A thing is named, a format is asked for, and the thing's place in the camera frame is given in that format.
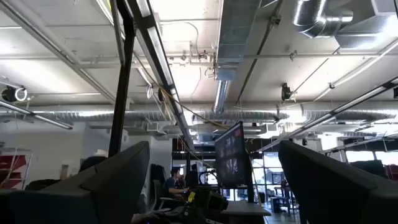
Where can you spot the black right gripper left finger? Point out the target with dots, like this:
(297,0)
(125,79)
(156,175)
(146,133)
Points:
(109,193)

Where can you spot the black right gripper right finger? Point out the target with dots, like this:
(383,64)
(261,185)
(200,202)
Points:
(326,193)

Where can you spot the silver spiral duct elbow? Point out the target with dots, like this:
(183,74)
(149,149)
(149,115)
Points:
(314,18)

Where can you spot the red storage shelf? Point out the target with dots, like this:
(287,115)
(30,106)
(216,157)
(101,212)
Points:
(12,171)

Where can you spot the person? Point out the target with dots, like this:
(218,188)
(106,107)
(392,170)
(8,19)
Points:
(171,186)

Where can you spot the black desk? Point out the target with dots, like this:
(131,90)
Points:
(245,208)

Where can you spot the computer monitor on black desk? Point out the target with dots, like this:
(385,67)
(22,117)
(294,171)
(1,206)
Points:
(230,155)

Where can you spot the long silver ceiling duct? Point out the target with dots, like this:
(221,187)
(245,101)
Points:
(124,115)

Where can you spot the black frame post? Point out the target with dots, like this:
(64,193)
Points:
(122,93)

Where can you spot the small black ceiling camera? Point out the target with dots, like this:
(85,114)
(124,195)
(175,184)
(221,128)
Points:
(286,92)

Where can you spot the rectangular metal duct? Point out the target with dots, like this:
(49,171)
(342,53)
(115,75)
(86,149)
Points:
(236,37)

